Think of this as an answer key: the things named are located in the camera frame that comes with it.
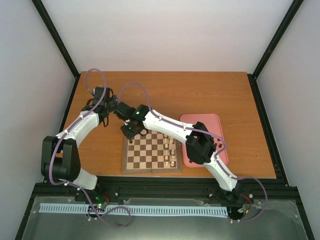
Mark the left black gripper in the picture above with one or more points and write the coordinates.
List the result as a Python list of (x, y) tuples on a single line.
[(113, 101)]

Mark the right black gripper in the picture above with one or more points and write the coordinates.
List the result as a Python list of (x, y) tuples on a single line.
[(128, 135)]

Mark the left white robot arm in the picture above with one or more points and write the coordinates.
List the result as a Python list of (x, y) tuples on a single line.
[(60, 159)]

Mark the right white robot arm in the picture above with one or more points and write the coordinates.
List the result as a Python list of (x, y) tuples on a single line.
[(200, 145)]

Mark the light blue cable duct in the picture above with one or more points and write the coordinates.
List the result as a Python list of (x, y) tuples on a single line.
[(136, 210)]

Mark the wooden chess board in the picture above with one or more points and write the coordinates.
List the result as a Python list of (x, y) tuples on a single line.
[(147, 154)]

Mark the pink plastic tray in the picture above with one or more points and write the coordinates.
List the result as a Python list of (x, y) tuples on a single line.
[(213, 125)]

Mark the black aluminium frame rail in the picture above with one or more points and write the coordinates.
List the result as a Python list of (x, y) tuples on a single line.
[(117, 187)]

